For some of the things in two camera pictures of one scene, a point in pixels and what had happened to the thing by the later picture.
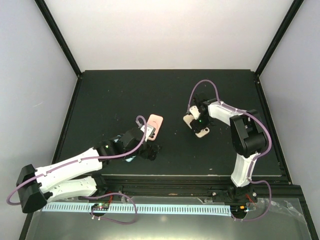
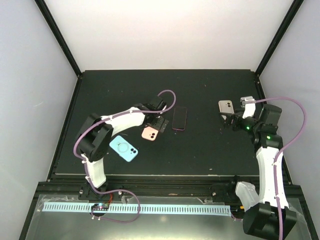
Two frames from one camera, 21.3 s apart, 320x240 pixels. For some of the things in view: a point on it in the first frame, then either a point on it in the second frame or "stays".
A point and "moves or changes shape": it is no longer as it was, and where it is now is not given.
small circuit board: (100, 206) stays
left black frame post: (45, 12) stays
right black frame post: (279, 36) stays
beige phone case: (188, 118) moves or changes shape
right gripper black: (197, 128) -> (236, 117)
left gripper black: (152, 156) -> (158, 124)
